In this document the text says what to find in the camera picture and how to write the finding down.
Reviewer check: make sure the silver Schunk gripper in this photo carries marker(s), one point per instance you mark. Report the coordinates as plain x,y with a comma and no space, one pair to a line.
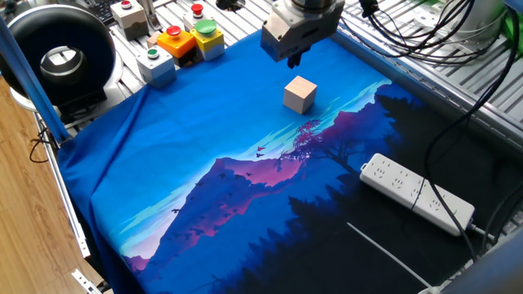
298,30

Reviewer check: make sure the small wooden cube block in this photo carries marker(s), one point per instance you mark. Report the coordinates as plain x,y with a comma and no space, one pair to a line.
299,96

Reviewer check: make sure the tiny wooden block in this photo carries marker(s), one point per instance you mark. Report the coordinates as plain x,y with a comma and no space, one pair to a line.
153,40

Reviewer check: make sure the black round object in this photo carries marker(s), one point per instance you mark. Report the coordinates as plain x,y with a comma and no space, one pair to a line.
230,4

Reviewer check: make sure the yellow box green button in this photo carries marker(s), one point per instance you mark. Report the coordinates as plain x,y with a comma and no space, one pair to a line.
208,41

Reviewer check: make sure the white box red mushroom button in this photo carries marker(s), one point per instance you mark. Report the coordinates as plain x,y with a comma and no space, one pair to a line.
197,16

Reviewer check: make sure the printed mountain landscape cloth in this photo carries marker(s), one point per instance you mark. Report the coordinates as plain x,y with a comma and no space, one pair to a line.
204,130

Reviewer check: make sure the orange box red button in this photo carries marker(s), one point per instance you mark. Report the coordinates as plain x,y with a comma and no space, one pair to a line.
176,43

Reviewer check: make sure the grey box green button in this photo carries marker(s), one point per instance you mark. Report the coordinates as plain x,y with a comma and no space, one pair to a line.
157,69

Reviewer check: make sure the white power strip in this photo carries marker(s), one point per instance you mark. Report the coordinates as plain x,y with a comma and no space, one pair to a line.
392,183

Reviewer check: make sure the grey box red button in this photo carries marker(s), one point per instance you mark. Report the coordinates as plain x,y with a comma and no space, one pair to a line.
130,20

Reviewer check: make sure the black keyboard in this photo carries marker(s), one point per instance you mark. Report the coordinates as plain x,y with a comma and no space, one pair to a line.
102,10

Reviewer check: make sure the green object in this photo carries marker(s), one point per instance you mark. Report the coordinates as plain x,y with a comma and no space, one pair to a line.
515,32

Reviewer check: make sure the blue metal bar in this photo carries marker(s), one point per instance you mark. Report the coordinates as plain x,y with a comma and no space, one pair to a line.
32,90

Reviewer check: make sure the metal upright bracket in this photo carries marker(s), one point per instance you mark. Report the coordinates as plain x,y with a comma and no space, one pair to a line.
149,16

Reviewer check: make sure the aluminium frame rail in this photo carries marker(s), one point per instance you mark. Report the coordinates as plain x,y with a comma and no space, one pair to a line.
449,94

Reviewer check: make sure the white table edge rail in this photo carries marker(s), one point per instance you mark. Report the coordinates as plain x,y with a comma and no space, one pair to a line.
61,192

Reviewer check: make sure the loose metal bracket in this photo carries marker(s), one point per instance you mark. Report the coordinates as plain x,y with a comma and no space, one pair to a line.
86,281

